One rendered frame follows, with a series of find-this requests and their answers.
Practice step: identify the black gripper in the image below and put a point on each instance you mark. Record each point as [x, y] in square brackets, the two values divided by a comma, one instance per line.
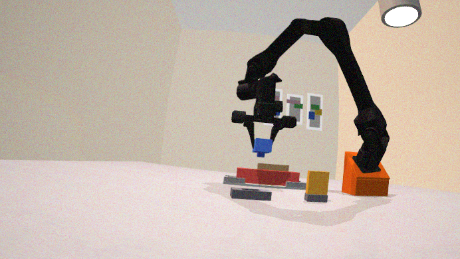
[279, 123]

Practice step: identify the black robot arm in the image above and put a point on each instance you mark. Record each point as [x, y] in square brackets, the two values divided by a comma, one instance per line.
[370, 122]

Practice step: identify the red long bar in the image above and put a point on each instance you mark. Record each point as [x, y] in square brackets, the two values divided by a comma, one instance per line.
[267, 177]

